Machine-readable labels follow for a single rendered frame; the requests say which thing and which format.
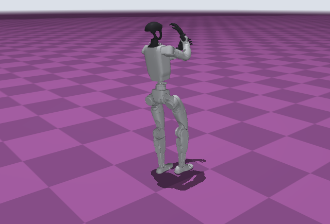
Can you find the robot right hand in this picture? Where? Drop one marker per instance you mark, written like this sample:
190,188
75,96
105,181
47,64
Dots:
182,35

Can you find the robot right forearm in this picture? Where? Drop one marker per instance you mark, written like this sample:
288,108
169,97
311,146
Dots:
186,47

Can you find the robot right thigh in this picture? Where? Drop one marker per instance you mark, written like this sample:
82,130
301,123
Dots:
175,104

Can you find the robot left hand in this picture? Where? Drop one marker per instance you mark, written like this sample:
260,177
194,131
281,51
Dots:
180,45

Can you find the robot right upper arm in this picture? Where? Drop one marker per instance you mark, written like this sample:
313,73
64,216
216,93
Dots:
171,51

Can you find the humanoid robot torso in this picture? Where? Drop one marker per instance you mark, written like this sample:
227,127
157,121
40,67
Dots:
159,69

